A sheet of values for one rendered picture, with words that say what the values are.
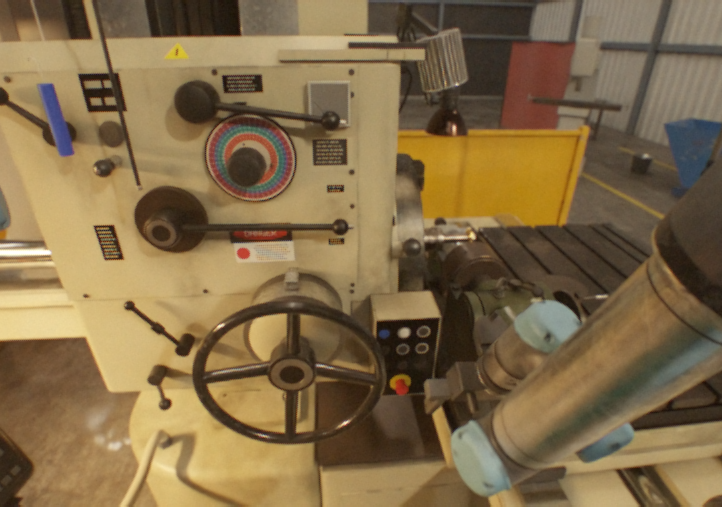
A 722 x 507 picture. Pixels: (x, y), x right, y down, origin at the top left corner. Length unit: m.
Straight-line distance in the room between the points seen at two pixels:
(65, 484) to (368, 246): 2.09
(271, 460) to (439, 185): 2.62
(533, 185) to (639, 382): 3.58
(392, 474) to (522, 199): 2.83
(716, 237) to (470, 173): 3.37
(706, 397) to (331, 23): 1.60
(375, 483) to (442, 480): 0.25
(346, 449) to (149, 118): 1.21
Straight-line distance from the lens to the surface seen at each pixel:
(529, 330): 0.56
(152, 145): 0.89
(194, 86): 0.78
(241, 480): 1.61
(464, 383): 0.68
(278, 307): 0.71
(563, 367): 0.36
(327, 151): 0.83
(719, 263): 0.26
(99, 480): 2.55
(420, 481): 1.67
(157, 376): 1.16
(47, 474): 2.72
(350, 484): 1.63
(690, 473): 1.75
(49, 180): 1.01
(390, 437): 1.61
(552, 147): 3.83
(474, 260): 1.29
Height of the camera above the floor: 1.89
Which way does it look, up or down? 28 degrees down
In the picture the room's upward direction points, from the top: straight up
